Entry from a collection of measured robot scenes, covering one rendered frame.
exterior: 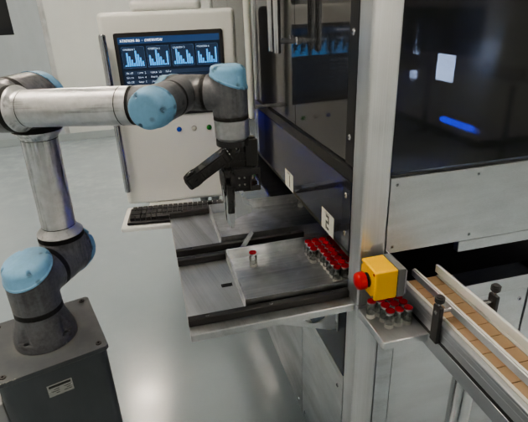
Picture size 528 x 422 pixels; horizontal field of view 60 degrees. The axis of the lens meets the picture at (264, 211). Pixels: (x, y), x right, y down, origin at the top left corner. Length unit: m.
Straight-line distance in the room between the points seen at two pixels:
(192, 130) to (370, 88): 1.08
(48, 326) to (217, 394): 1.08
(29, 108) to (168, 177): 1.03
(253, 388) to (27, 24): 5.30
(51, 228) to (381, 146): 0.84
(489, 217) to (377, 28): 0.55
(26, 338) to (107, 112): 0.64
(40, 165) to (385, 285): 0.85
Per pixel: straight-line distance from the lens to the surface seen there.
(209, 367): 2.31
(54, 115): 1.00
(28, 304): 1.25
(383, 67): 0.96
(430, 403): 1.52
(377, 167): 1.01
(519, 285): 1.42
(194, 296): 1.22
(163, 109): 0.86
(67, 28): 6.46
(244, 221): 1.58
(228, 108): 0.96
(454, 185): 1.13
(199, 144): 1.93
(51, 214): 1.28
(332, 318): 1.31
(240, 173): 1.00
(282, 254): 1.37
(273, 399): 2.15
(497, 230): 1.27
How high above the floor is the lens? 1.56
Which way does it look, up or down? 24 degrees down
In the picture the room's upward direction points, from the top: 2 degrees counter-clockwise
